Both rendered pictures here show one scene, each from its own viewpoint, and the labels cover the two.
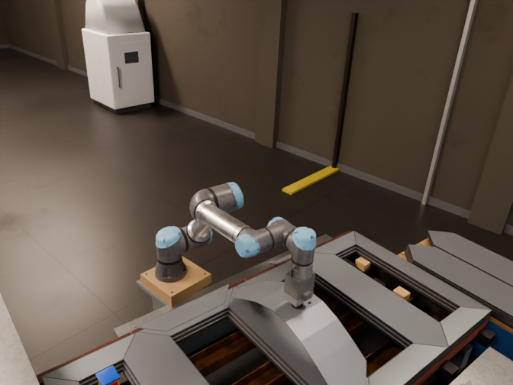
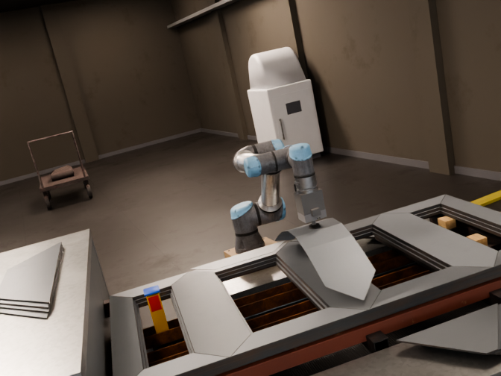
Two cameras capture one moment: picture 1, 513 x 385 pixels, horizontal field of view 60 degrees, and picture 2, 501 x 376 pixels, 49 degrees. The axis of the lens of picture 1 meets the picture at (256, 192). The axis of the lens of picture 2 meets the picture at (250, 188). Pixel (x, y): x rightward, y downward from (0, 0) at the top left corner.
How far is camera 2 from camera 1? 1.08 m
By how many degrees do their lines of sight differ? 29
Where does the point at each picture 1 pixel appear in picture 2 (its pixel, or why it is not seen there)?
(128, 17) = (288, 69)
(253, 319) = (293, 259)
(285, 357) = (308, 280)
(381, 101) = not seen: outside the picture
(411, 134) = not seen: outside the picture
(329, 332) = (338, 245)
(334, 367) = (335, 271)
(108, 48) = (269, 101)
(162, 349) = (203, 279)
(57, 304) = not seen: hidden behind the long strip
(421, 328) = (470, 255)
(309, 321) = (320, 236)
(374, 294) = (433, 236)
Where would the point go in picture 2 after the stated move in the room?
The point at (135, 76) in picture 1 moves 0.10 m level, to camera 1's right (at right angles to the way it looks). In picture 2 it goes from (300, 125) to (306, 124)
